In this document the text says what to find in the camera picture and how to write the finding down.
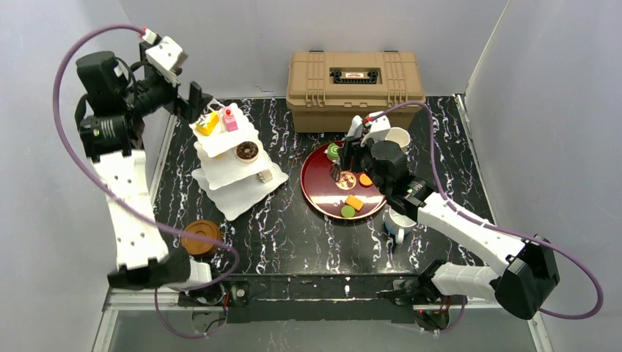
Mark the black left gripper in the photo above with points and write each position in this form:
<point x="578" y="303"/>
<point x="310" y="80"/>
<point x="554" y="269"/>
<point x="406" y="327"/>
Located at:
<point x="180" y="100"/>

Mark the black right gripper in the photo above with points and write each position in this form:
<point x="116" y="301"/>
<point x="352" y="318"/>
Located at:
<point x="348" y="154"/>

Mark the green swirl roll cake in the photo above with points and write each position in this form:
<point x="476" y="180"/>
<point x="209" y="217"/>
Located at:
<point x="332" y="152"/>

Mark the red round tray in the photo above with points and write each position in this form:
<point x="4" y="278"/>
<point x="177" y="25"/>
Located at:
<point x="328" y="197"/>

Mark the yellow cake slice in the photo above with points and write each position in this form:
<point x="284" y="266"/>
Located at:
<point x="207" y="123"/>

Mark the pink cake with cherry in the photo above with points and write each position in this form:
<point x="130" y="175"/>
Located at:
<point x="229" y="120"/>

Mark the chocolate glazed donut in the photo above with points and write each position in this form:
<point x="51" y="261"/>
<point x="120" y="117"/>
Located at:
<point x="247" y="152"/>

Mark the white three-tier dessert stand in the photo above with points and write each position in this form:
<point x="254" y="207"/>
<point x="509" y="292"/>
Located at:
<point x="233" y="186"/>

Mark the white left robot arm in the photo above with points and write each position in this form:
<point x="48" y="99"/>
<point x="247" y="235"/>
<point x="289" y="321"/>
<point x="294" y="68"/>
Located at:
<point x="109" y="119"/>

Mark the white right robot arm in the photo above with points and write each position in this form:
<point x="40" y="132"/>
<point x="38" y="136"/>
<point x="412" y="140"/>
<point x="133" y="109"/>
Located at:
<point x="518" y="273"/>

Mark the orange round cookie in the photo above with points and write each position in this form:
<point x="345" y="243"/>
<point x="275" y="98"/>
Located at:
<point x="365" y="180"/>

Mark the orange square cake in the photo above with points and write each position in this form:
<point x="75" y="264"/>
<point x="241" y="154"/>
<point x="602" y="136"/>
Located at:
<point x="354" y="202"/>

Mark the pale green ceramic mug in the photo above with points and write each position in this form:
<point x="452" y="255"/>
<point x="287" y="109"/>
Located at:
<point x="399" y="136"/>

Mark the green round macaron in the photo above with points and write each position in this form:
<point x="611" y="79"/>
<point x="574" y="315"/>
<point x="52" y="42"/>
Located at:
<point x="347" y="212"/>

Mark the tan plastic toolbox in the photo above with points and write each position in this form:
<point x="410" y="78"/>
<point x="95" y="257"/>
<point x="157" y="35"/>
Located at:
<point x="326" y="89"/>

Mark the white mug blue base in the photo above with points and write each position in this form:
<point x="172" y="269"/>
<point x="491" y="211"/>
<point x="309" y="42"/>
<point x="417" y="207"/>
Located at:
<point x="398" y="225"/>

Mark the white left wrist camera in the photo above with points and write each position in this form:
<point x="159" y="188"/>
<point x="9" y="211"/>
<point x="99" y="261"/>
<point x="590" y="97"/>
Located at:
<point x="165" y="55"/>

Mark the black base frame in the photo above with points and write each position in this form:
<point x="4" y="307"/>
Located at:
<point x="246" y="298"/>

